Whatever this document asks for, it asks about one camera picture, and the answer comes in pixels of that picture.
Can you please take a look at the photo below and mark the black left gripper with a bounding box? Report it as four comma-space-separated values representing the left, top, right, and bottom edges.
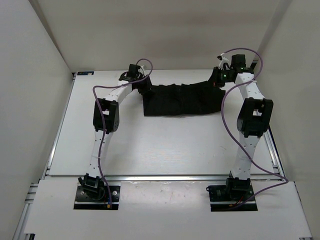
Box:
135, 74, 156, 95

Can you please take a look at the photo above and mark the black pleated skirt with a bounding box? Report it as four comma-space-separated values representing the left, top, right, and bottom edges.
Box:
142, 81, 226, 117

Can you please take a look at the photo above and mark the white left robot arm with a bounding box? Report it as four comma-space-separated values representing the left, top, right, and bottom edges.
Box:
78, 63, 150, 201

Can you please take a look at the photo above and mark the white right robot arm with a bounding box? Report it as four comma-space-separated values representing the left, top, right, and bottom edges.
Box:
210, 54, 274, 201

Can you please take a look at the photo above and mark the left blue label sticker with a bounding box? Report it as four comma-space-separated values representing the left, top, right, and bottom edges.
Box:
77, 71, 94, 76

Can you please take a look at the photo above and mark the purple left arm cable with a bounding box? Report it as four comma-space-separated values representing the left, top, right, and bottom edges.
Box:
92, 58, 154, 203

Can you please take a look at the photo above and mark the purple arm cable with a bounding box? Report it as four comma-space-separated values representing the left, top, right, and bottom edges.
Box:
92, 58, 154, 203
217, 47, 290, 208

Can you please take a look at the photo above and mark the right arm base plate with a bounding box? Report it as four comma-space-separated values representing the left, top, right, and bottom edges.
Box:
206, 177, 258, 212

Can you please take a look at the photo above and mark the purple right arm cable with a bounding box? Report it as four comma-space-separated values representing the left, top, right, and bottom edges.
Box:
217, 47, 290, 208

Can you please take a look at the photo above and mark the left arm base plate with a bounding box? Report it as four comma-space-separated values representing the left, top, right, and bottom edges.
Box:
73, 184, 121, 211

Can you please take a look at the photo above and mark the front aluminium rail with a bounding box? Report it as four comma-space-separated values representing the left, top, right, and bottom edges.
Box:
44, 174, 233, 182

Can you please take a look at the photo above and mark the left aluminium frame rail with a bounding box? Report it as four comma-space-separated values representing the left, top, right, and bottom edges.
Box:
9, 182, 41, 240

